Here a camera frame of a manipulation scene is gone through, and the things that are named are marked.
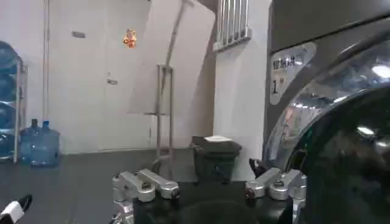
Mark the rack of blue water jugs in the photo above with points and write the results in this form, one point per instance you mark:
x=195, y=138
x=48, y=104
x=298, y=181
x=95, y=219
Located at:
x=7, y=91

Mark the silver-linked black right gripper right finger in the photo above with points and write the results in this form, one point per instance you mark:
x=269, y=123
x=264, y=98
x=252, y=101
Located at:
x=274, y=184

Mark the red and gold door sticker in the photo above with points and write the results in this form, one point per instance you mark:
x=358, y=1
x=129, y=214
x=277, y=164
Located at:
x=129, y=38

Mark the metal hand truck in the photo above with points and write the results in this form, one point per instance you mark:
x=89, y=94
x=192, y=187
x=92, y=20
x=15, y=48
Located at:
x=164, y=121

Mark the grey door plate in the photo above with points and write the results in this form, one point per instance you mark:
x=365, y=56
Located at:
x=78, y=34

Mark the white black-tipped object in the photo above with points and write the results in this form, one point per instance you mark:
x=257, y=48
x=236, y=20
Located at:
x=13, y=210

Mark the white wall pipe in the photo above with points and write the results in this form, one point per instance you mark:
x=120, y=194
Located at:
x=46, y=61

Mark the blue water jug black cap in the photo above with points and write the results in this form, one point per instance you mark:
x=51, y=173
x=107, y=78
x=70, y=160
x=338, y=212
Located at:
x=26, y=143

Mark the round glass dryer door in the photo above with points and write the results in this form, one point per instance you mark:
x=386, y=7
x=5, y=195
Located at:
x=344, y=146

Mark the white door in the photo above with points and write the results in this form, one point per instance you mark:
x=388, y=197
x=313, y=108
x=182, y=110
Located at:
x=91, y=106

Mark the white window grille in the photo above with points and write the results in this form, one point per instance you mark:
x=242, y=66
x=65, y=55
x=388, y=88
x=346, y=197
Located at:
x=231, y=24

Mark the black trash bin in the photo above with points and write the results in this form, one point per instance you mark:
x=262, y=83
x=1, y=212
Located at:
x=214, y=161

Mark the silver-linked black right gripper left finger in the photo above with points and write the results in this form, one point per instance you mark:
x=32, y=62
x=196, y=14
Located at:
x=134, y=184

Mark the white number label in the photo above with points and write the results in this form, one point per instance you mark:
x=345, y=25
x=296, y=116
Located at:
x=285, y=68

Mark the white paper sheet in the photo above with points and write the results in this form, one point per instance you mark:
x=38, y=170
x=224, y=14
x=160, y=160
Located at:
x=217, y=138

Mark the grey dryer cabinet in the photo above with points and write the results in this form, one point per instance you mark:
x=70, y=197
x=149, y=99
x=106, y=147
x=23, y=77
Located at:
x=304, y=27

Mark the large white leaning panel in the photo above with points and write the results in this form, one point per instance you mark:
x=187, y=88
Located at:
x=189, y=61

